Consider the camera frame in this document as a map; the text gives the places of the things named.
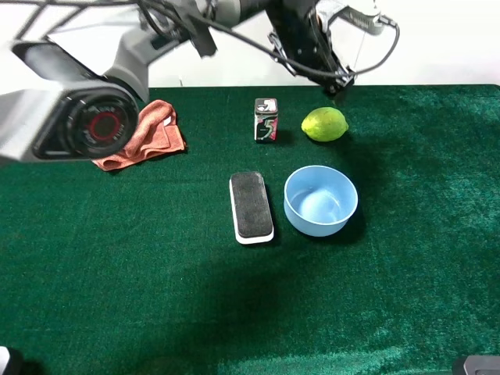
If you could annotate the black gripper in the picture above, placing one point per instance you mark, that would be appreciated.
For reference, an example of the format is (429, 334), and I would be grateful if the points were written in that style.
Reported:
(297, 36)

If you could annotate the green lime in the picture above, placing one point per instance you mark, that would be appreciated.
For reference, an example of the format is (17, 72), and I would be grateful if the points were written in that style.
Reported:
(324, 124)

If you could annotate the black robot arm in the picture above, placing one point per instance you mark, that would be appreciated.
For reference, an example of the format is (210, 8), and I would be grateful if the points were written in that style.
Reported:
(75, 96)

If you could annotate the grey object bottom right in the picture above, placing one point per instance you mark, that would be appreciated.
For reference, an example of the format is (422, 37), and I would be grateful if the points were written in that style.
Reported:
(477, 365)

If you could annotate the black gum box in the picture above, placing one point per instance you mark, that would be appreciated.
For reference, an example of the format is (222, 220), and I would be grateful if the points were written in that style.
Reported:
(265, 120)

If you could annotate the light blue bowl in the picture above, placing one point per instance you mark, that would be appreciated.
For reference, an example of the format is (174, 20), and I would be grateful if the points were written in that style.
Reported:
(319, 200)

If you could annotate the black whiteboard eraser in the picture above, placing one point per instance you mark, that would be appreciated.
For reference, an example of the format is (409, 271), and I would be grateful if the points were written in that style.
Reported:
(252, 218)

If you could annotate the orange folded cloth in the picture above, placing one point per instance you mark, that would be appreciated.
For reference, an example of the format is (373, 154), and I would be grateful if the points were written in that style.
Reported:
(157, 134)

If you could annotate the green table cloth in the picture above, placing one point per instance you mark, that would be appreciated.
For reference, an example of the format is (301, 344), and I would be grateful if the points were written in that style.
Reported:
(139, 271)

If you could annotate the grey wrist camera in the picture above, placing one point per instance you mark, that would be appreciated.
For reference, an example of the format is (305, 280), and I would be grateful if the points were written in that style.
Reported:
(362, 14)

